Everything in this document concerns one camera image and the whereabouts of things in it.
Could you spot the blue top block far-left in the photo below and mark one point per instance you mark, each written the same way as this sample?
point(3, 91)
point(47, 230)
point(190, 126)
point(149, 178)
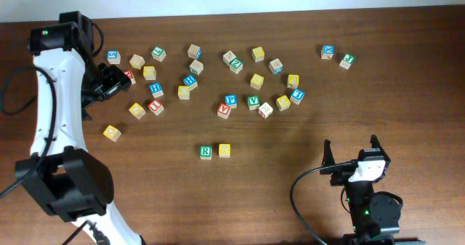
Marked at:
point(113, 57)

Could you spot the wood block green side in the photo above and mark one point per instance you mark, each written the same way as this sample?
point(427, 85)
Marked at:
point(196, 67)

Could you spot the wood block red edge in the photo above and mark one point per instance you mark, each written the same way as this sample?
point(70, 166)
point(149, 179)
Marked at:
point(265, 110)

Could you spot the yellow block top row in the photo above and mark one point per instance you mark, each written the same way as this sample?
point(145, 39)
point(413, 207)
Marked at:
point(258, 54)

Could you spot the wood block blue D side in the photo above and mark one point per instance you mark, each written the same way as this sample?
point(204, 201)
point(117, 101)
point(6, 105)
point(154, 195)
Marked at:
point(194, 52)

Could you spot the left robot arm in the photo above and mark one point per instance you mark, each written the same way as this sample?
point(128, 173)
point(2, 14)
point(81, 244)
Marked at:
point(60, 175)

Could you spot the green R block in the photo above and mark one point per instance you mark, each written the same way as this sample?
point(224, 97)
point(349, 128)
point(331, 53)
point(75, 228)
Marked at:
point(205, 152)

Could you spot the plain wood block yellow-side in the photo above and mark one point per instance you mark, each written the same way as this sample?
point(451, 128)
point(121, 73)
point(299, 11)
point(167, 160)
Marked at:
point(137, 62)

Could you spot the blue T block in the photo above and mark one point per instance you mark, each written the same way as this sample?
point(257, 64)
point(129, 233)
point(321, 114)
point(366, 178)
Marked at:
point(296, 96)

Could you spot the green V block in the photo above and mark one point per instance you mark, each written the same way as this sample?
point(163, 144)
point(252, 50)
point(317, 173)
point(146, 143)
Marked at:
point(253, 102)

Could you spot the yellow S block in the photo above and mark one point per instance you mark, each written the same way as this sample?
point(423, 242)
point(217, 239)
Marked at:
point(224, 150)

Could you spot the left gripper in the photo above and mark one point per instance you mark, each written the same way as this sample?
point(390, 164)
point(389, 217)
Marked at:
point(118, 80)

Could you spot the blue H block left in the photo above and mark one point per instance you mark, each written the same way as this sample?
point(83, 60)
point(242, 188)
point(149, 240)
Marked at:
point(156, 90)

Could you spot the wood block blue bottom side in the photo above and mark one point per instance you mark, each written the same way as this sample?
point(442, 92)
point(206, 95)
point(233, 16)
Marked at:
point(276, 66)

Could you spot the blue h block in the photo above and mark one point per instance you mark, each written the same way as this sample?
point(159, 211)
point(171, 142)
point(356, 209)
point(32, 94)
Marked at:
point(156, 90)
point(191, 82)

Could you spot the green J block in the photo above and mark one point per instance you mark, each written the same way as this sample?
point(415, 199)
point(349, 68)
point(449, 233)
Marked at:
point(347, 61)

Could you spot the red V block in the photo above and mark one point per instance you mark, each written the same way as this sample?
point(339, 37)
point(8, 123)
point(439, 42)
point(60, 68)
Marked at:
point(224, 111)

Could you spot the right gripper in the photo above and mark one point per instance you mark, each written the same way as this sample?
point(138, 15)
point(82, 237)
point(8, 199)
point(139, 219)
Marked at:
point(341, 174)

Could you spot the green Z block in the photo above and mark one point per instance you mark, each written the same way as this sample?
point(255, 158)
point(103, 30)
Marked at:
point(236, 65)

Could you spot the blue H block centre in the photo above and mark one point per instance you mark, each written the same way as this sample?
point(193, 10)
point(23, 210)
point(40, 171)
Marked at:
point(191, 82)

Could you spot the plain wood block by Z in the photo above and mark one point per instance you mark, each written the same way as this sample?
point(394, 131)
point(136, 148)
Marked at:
point(228, 57)

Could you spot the green L block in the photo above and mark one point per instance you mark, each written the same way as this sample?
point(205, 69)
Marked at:
point(158, 53)

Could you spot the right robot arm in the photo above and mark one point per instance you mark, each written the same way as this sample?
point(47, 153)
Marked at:
point(375, 215)

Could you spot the blue X block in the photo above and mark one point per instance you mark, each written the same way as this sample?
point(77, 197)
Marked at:
point(327, 52)

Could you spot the blue P block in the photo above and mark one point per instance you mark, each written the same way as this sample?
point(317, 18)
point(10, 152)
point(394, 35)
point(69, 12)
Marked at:
point(231, 101)

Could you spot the red I block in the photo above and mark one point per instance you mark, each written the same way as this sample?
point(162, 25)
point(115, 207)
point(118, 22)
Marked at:
point(156, 107)

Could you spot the red A block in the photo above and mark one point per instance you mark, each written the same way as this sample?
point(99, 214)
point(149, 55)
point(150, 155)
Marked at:
point(130, 75)

